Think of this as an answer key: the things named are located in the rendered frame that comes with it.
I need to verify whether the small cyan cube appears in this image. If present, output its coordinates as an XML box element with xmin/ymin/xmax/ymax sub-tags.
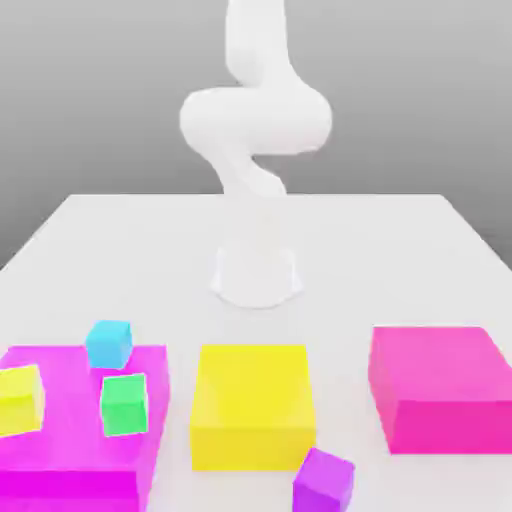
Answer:
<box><xmin>84</xmin><ymin>319</ymin><xmax>134</xmax><ymax>371</ymax></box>

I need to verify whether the small green cube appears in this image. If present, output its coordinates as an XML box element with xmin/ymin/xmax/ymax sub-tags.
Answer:
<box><xmin>99</xmin><ymin>372</ymin><xmax>150</xmax><ymax>438</ymax></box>

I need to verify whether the small purple cube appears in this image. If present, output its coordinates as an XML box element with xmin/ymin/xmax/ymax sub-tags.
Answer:
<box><xmin>292</xmin><ymin>446</ymin><xmax>356</xmax><ymax>512</ymax></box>

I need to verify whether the small yellow cube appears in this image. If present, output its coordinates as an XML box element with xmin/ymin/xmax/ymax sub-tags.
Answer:
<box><xmin>0</xmin><ymin>363</ymin><xmax>46</xmax><ymax>438</ymax></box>

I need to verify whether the large yellow box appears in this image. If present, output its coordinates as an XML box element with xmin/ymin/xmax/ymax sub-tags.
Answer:
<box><xmin>189</xmin><ymin>343</ymin><xmax>318</xmax><ymax>473</ymax></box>

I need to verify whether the large pink box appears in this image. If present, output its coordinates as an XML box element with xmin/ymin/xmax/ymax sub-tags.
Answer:
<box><xmin>367</xmin><ymin>325</ymin><xmax>512</xmax><ymax>456</ymax></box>

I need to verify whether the large magenta box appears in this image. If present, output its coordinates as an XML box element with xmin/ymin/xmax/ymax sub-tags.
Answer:
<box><xmin>0</xmin><ymin>343</ymin><xmax>171</xmax><ymax>512</ymax></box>

